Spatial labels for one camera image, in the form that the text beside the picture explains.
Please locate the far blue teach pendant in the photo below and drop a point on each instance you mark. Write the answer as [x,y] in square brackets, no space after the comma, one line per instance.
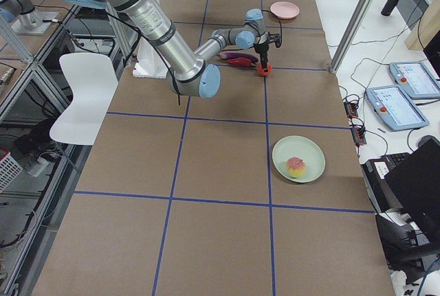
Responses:
[415,79]

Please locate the aluminium frame post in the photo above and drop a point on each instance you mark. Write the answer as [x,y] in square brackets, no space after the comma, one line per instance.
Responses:
[349,34]

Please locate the peach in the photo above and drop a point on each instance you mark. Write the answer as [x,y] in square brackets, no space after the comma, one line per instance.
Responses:
[295,167]

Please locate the green plate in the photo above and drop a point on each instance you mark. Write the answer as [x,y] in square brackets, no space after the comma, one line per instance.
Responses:
[306,149]

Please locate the pink plate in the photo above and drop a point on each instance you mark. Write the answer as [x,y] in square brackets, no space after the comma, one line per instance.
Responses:
[285,10]

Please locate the red pomegranate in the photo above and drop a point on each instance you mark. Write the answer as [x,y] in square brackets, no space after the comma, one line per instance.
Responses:
[264,71]

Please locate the blue teach pendant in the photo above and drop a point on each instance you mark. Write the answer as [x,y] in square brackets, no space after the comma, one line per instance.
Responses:
[415,79]
[395,108]

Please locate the near blue teach pendant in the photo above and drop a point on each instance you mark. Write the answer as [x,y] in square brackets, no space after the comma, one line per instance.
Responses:
[395,108]

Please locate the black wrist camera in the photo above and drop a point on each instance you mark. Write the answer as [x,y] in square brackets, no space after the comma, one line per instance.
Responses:
[275,38]

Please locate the red chili pepper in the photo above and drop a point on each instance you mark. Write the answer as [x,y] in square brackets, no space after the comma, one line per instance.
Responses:
[242,62]

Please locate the purple eggplant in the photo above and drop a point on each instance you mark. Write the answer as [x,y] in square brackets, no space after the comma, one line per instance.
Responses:
[234,55]

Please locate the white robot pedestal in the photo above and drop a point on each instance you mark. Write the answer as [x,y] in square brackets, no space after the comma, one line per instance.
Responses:
[148,62]

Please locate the white chair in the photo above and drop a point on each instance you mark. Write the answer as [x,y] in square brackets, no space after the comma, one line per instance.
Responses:
[93,82]

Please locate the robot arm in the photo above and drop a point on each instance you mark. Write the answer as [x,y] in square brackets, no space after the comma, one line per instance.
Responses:
[190,72]
[24,17]

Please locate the white basket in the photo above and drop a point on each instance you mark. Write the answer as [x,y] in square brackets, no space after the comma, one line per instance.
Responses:
[10,169]

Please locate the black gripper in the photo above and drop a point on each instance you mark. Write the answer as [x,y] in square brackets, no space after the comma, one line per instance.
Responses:
[262,49]

